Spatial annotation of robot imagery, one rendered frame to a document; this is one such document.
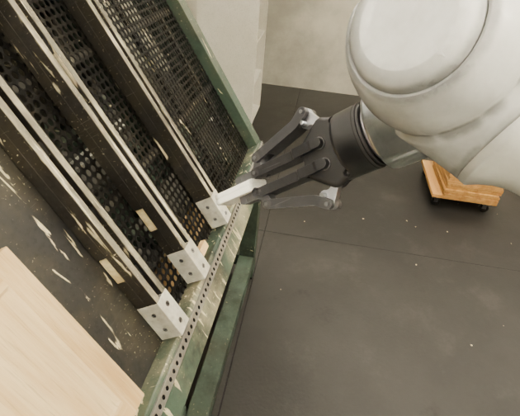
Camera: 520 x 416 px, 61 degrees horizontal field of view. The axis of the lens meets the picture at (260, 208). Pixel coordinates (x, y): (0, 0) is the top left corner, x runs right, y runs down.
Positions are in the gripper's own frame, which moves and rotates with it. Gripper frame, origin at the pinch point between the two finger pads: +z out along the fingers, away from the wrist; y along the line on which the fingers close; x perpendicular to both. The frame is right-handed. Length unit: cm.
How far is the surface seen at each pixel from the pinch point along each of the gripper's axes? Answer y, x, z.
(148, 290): -6, -26, 59
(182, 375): -30, -34, 63
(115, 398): -29, -13, 61
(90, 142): 36, -19, 63
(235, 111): 73, -116, 87
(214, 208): 20, -71, 72
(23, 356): -14, 7, 56
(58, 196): 18, -5, 57
